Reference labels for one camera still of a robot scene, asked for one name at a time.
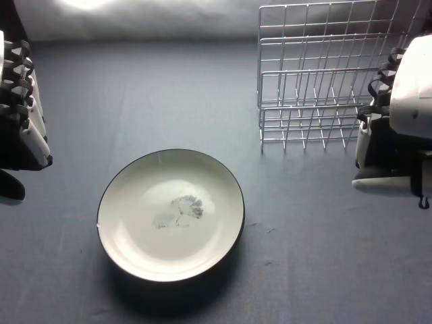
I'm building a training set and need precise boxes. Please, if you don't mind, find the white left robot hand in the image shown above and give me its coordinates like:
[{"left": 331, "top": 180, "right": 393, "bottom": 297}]
[{"left": 0, "top": 30, "right": 54, "bottom": 203}]

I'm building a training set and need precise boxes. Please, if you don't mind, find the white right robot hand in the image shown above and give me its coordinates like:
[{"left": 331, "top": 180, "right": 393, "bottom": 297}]
[{"left": 351, "top": 32, "right": 432, "bottom": 209}]

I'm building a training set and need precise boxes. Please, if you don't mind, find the white backdrop sheet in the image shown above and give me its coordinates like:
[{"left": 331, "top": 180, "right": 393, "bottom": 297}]
[{"left": 13, "top": 0, "right": 432, "bottom": 44}]

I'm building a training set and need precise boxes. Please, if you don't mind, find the grey table cloth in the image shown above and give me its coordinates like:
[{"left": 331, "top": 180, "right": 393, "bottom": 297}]
[{"left": 0, "top": 36, "right": 432, "bottom": 324}]

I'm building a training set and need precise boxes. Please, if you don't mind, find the silver wire dish rack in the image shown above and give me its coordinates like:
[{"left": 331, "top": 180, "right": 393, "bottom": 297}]
[{"left": 258, "top": 0, "right": 429, "bottom": 155}]

